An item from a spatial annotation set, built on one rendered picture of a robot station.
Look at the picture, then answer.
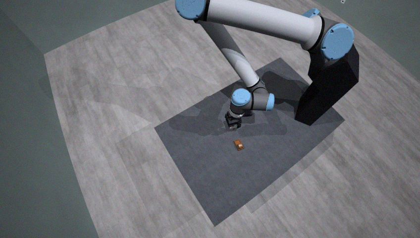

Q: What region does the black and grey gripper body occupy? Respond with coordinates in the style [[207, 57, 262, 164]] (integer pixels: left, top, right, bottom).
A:
[[225, 111, 242, 127]]

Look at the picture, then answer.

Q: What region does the brown wooden tray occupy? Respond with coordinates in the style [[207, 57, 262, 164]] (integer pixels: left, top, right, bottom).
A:
[[234, 139, 244, 151]]

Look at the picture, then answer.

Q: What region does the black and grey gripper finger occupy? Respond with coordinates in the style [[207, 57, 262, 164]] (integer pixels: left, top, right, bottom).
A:
[[230, 122, 241, 129]]

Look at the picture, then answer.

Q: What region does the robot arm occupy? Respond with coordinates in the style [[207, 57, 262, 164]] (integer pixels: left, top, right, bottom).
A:
[[175, 0, 354, 118]]

